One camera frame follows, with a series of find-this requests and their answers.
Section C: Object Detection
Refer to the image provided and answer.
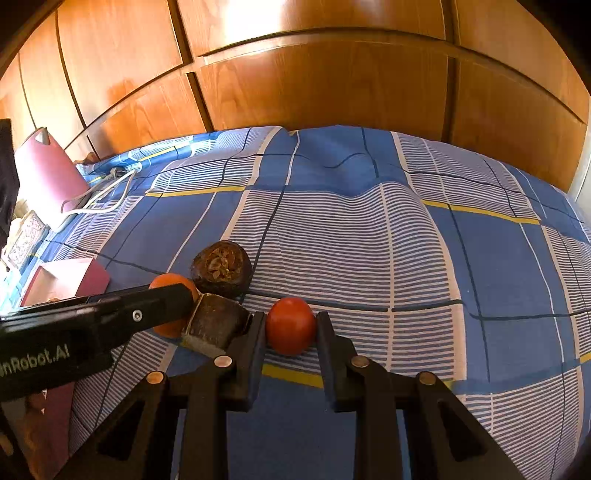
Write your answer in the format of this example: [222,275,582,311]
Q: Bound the white power cable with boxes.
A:
[61,167,137,215]

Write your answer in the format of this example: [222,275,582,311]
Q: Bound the ornate carved box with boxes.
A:
[4,210,51,271]

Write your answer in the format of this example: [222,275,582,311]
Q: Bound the red tomato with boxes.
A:
[265,297,317,356]

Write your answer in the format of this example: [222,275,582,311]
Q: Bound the pink electric kettle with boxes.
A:
[14,127,90,215]

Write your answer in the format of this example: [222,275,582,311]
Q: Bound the pink shallow tray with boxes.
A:
[18,258,112,462]

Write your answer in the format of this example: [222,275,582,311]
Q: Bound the dark brown round fruit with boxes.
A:
[191,240,254,296]

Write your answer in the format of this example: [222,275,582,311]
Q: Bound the wooden wardrobe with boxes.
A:
[0,0,591,195]

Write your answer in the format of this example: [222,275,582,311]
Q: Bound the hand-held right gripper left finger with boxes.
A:
[55,311,267,480]

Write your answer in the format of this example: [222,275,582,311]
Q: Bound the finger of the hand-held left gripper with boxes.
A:
[92,283,199,344]

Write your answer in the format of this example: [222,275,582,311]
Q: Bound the dark brown cut fruit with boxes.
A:
[181,294,252,357]

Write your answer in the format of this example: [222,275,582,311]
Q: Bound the person's left hand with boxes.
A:
[25,390,61,444]

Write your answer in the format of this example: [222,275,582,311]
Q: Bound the blue plaid blanket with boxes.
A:
[0,124,591,480]

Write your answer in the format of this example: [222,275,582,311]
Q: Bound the orange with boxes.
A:
[148,273,200,339]

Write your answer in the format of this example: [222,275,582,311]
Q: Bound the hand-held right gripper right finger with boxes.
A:
[315,311,522,480]

